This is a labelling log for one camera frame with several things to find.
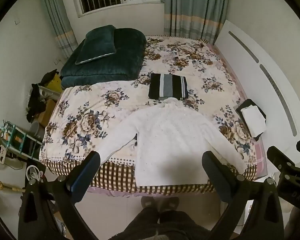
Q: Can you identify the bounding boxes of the white knit sweater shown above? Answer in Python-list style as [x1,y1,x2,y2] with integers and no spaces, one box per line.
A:
[97,98,248,186]

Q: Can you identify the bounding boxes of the person's grey slippers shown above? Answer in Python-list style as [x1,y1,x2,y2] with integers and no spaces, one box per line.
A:
[141,196,180,213]

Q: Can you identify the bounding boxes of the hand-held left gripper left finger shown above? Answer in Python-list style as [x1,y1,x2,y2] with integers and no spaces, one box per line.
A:
[18,151,101,240]

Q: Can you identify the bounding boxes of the yellow box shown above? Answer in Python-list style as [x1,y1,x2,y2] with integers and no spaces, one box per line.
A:
[46,72,63,96]

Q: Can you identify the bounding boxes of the dark green folded quilt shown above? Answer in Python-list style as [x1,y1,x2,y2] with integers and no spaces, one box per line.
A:
[60,28,147,90]

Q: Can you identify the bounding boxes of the floral printed blanket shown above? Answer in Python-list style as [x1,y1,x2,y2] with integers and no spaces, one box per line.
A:
[39,35,257,193]

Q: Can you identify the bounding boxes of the narrow grey-blue curtain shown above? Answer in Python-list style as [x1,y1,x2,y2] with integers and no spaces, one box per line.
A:
[39,0,78,62]

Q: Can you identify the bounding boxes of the cardboard box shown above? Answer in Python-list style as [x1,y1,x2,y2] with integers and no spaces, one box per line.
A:
[38,99,57,128]

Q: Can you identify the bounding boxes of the teal storage shelf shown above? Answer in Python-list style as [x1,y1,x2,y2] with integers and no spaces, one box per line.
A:
[0,121,43,161]

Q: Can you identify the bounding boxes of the white folded cloth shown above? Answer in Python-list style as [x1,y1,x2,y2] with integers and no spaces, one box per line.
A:
[241,106,267,138]

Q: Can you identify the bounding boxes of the dark green pillow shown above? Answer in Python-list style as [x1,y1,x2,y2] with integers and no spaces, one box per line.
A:
[75,25,117,65]

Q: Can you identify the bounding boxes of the person's legs in dark pants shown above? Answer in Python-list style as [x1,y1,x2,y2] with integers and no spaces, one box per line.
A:
[110,205,212,240]

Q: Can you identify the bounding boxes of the white headboard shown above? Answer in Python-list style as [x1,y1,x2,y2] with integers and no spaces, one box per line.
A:
[214,19,300,153]

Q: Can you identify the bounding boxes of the black grey striped garment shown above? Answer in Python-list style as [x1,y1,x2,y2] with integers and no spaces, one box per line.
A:
[148,73,189,100]

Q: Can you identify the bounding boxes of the black tray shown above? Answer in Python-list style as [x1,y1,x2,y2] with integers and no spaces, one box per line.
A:
[236,99,267,140]

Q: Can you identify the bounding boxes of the straw broom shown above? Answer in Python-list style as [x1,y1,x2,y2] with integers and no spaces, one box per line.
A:
[0,179,26,193]

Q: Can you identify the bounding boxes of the wide grey-blue curtain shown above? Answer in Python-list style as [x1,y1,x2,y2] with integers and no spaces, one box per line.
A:
[163,0,230,45]

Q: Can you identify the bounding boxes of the white cable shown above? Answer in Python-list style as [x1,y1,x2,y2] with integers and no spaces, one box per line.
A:
[26,164,45,182]

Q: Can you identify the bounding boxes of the grey bin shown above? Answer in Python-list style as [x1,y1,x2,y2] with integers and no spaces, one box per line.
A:
[29,121,45,141]

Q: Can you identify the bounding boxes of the black hanging clothes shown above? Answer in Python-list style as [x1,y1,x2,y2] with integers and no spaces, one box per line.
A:
[26,69,58,123]

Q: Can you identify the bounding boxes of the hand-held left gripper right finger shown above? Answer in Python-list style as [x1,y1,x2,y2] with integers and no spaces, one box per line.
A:
[202,151,284,240]

